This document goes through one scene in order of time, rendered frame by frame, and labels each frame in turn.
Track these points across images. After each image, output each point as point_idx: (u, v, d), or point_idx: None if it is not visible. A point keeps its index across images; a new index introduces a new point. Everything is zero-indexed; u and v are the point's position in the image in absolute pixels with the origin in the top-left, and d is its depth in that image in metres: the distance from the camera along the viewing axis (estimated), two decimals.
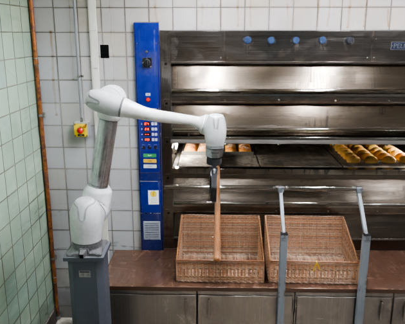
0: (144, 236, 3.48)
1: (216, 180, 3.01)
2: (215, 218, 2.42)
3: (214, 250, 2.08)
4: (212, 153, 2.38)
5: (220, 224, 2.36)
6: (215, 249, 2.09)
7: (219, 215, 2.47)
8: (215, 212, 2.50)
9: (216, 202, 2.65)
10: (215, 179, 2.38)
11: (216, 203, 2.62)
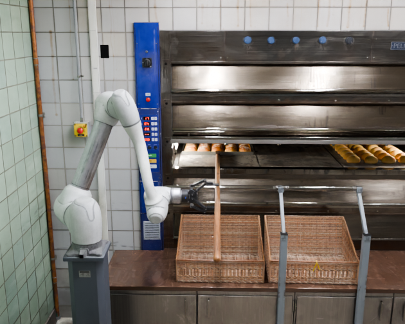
0: (144, 236, 3.48)
1: (216, 180, 3.01)
2: (215, 218, 2.42)
3: (214, 250, 2.08)
4: None
5: (220, 224, 2.36)
6: (215, 249, 2.09)
7: (219, 215, 2.47)
8: (215, 212, 2.50)
9: (216, 202, 2.65)
10: (197, 209, 2.80)
11: (216, 203, 2.62)
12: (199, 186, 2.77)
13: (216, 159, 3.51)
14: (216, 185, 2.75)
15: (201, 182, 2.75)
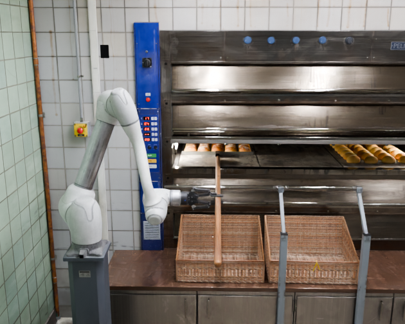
0: (144, 236, 3.48)
1: (217, 183, 2.95)
2: (216, 222, 2.36)
3: (215, 254, 2.03)
4: None
5: (220, 227, 2.31)
6: (216, 252, 2.03)
7: (220, 218, 2.42)
8: (216, 215, 2.45)
9: (216, 204, 2.59)
10: (200, 207, 2.74)
11: (217, 206, 2.57)
12: (202, 193, 2.72)
13: (217, 161, 3.45)
14: (221, 196, 2.71)
15: (204, 191, 2.70)
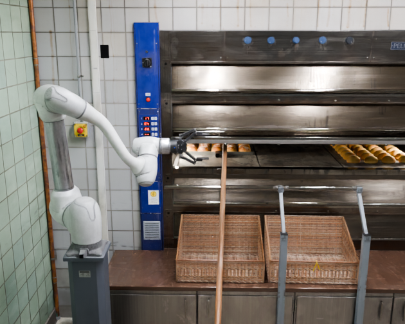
0: (144, 236, 3.48)
1: (224, 215, 2.81)
2: (221, 306, 2.34)
3: None
4: None
5: None
6: None
7: None
8: (222, 290, 2.40)
9: (222, 266, 2.52)
10: (186, 160, 2.73)
11: (222, 270, 2.51)
12: (189, 136, 2.70)
13: (226, 159, 3.22)
14: (206, 134, 2.68)
15: (191, 132, 2.68)
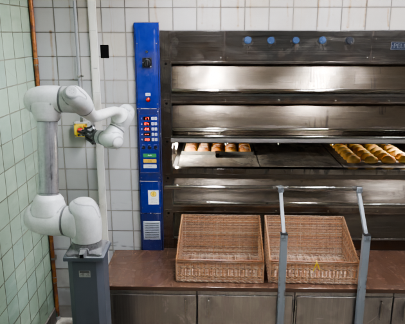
0: (144, 236, 3.48)
1: None
2: None
3: None
4: (100, 144, 3.04)
5: None
6: None
7: None
8: None
9: None
10: (90, 141, 3.15)
11: None
12: (89, 130, 3.13)
13: None
14: None
15: None
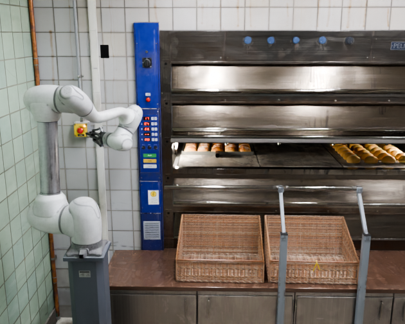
0: (144, 236, 3.48)
1: None
2: None
3: None
4: None
5: None
6: None
7: None
8: None
9: None
10: (98, 143, 3.09)
11: None
12: (96, 132, 3.07)
13: None
14: None
15: None
